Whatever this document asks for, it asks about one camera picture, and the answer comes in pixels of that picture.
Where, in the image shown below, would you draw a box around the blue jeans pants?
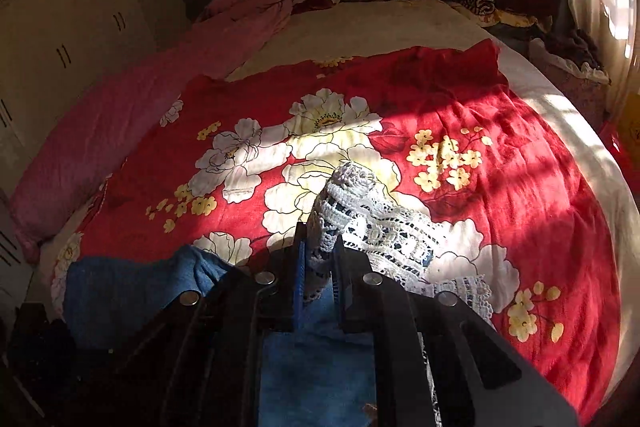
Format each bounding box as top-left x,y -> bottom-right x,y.
62,161 -> 493,427

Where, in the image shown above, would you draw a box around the cream bed sheet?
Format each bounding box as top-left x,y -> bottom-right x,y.
35,0 -> 640,408

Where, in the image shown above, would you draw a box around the yellow box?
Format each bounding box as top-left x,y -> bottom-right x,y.
615,107 -> 640,148

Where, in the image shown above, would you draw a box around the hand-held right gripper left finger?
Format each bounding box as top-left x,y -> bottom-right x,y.
65,222 -> 308,427

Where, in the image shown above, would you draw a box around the purple cloth with white ruffle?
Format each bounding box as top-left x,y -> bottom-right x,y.
530,27 -> 611,84

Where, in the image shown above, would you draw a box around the white wardrobe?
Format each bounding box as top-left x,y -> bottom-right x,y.
0,0 -> 156,308

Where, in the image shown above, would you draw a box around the pink quilt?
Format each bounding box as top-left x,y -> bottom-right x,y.
10,0 -> 296,263

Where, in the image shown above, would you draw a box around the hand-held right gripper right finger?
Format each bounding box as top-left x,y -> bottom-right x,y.
332,234 -> 581,427

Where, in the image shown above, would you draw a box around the dark red pillow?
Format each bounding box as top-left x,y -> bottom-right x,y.
292,0 -> 343,15

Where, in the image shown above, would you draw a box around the red floral blanket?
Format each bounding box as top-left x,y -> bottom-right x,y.
50,42 -> 621,423

